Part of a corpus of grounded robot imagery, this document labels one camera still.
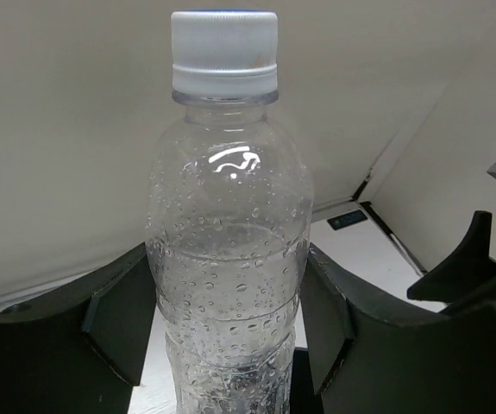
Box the blue label sticker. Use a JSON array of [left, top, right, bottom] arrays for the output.
[[327, 210, 368, 231]]

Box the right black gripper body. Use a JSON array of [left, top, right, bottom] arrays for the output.
[[407, 210, 496, 315]]

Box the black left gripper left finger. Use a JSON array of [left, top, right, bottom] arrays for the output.
[[0, 245, 156, 413]]

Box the clear unlabelled plastic bottle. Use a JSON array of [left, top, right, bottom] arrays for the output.
[[146, 9, 314, 413]]

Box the aluminium table edge rail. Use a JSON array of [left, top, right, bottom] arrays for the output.
[[312, 197, 428, 278]]

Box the dark grey waste bin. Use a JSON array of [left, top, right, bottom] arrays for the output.
[[290, 348, 323, 414]]

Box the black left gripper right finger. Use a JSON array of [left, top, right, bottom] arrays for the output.
[[300, 246, 496, 413]]

